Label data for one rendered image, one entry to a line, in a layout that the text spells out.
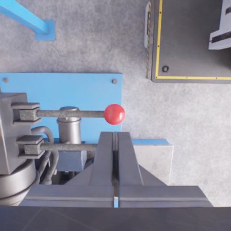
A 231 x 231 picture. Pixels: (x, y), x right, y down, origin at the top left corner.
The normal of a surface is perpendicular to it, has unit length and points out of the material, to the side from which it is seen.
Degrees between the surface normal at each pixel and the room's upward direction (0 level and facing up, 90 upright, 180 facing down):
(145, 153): 0
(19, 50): 0
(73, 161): 0
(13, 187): 41
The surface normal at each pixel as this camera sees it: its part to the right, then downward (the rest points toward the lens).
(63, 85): 0.01, 0.25
